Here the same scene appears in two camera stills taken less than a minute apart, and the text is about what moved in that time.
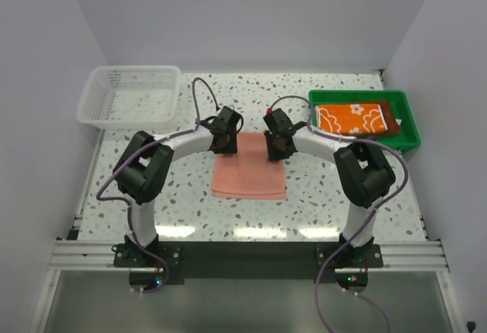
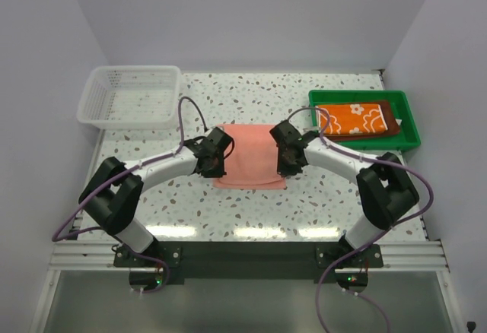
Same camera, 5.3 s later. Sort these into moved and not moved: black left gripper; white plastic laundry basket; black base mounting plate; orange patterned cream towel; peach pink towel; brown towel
Moved: peach pink towel; black left gripper
Not moved: black base mounting plate; white plastic laundry basket; orange patterned cream towel; brown towel
